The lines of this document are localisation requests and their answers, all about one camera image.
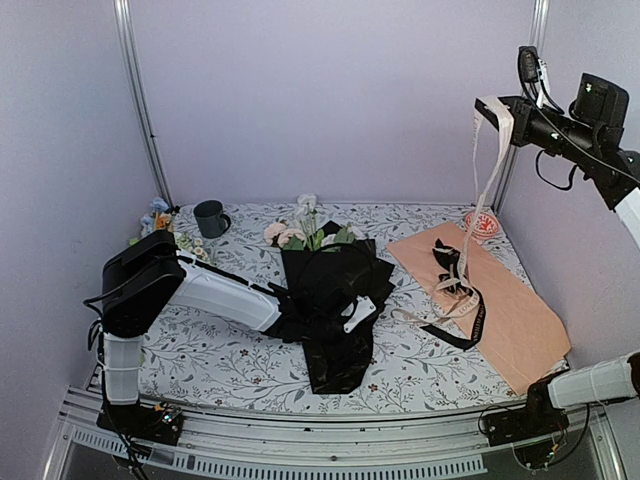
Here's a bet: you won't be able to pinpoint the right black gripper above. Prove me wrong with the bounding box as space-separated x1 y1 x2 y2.
476 95 600 165

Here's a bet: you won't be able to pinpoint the cream printed ribbon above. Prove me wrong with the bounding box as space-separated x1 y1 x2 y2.
437 125 513 324

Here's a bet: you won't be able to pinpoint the black wrapping paper sheet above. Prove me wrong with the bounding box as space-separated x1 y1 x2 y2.
268 239 395 395

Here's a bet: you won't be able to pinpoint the small white flower stem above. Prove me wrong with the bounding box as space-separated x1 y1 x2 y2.
295 193 318 251

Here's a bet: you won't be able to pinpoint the white rose long stem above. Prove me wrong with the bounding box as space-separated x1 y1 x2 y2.
264 222 306 250

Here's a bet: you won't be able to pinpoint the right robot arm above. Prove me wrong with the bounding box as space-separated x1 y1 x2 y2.
475 74 639 436

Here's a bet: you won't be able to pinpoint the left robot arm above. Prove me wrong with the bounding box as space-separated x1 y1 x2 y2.
83 230 375 434

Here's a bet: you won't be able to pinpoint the red patterned small bowl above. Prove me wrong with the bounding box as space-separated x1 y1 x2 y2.
464 212 501 239

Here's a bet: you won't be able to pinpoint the black printed ribbon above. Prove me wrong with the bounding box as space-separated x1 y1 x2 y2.
421 239 486 351

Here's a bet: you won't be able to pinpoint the dark grey mug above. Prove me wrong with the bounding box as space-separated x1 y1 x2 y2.
193 200 231 239

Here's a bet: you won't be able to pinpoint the floral patterned tablecloth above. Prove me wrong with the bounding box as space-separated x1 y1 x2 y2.
102 201 531 416

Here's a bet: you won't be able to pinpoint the green leafy flower bunch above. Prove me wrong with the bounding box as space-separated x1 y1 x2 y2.
127 230 213 264

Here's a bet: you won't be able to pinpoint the blue orange flower stems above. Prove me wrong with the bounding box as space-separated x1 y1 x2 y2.
139 197 173 238

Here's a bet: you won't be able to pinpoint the pink wrapping paper sheet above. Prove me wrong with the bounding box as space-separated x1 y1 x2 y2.
385 220 572 396

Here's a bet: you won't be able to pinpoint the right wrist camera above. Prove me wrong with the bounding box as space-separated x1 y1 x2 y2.
517 46 552 107

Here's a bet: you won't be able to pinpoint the right aluminium frame post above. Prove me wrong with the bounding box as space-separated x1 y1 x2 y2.
492 0 550 216

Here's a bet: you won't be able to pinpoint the aluminium frame post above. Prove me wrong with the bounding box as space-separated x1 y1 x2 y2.
492 0 550 216
113 0 174 207

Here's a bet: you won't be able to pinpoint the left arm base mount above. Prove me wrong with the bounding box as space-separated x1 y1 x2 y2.
96 401 184 446

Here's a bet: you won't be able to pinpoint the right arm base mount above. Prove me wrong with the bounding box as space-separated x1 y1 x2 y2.
478 399 569 470

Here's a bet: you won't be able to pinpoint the left aluminium frame post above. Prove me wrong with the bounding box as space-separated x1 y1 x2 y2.
113 0 174 207

